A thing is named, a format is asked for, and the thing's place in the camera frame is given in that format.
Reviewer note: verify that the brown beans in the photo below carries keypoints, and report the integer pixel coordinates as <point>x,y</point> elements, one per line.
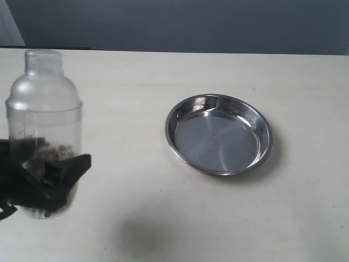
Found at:
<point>35,165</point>

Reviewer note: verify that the clear plastic shaker bottle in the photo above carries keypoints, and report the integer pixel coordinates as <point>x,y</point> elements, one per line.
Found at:
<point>44,103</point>

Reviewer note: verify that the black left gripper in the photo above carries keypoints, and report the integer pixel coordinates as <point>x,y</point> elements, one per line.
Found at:
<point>20,188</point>

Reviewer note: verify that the round stainless steel plate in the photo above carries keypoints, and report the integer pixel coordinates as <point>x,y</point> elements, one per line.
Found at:
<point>218,134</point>

